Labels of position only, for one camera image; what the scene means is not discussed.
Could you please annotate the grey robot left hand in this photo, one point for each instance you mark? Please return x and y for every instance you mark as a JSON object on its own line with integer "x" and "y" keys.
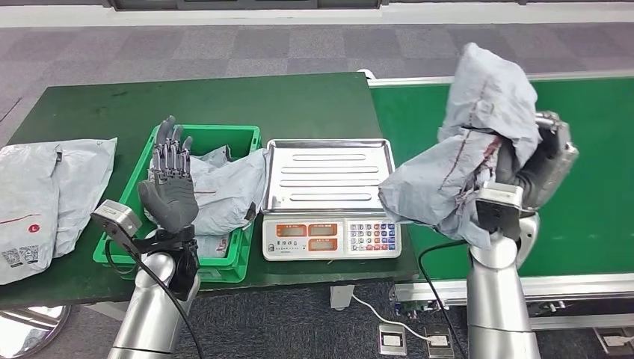
{"x": 171, "y": 203}

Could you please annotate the grey parcel with red print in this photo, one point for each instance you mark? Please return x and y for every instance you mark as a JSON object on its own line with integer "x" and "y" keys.
{"x": 213, "y": 246}
{"x": 446, "y": 183}
{"x": 228, "y": 193}

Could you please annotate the white table foot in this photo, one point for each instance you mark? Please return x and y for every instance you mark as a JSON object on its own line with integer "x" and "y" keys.
{"x": 106, "y": 311}

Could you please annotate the dark wall base panel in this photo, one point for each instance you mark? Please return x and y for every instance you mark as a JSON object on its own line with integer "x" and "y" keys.
{"x": 247, "y": 4}

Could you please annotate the round chrome base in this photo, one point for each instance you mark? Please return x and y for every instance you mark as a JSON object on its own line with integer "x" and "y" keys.
{"x": 27, "y": 331}

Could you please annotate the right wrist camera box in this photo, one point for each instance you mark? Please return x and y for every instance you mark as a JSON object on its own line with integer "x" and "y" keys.
{"x": 498, "y": 208}

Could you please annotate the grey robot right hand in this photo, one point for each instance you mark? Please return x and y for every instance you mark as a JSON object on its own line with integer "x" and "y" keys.
{"x": 545, "y": 168}

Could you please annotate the plain grey parcel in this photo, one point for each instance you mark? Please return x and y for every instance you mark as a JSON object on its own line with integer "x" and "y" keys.
{"x": 84, "y": 183}

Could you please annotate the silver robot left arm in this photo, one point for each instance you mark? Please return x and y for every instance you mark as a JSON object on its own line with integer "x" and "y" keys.
{"x": 148, "y": 317}

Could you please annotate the green conveyor belt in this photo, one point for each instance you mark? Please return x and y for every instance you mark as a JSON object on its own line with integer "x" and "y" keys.
{"x": 594, "y": 223}

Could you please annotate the white scale with steel tray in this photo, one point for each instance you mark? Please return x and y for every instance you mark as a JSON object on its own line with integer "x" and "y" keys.
{"x": 327, "y": 173}

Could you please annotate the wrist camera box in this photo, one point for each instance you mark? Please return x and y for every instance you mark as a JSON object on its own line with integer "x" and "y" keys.
{"x": 498, "y": 208}
{"x": 116, "y": 218}

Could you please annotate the metal floor socket box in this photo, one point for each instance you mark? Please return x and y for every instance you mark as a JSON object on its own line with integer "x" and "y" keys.
{"x": 392, "y": 341}
{"x": 614, "y": 342}
{"x": 439, "y": 342}

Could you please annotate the green plastic crate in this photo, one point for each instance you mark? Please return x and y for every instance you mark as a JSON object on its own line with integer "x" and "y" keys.
{"x": 223, "y": 270}

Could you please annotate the grey parcel with QR code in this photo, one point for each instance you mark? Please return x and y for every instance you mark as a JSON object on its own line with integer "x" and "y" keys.
{"x": 27, "y": 208}

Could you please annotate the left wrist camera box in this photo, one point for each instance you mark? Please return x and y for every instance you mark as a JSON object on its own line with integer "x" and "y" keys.
{"x": 116, "y": 218}

